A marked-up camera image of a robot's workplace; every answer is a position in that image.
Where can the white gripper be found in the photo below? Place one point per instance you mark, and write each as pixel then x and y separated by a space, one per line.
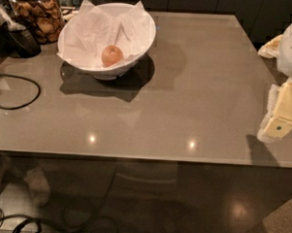
pixel 278 118

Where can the red yellow apple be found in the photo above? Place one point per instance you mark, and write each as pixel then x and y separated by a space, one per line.
pixel 111 55

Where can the white ceramic bowl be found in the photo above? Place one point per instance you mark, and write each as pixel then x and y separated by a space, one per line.
pixel 90 64

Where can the white paper napkin liner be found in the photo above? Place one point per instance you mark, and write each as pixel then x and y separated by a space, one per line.
pixel 88 35

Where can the glass jar of snacks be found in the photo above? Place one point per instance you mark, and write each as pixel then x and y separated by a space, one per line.
pixel 44 16

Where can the black appliance with handle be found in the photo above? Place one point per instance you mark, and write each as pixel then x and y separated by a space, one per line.
pixel 17 34

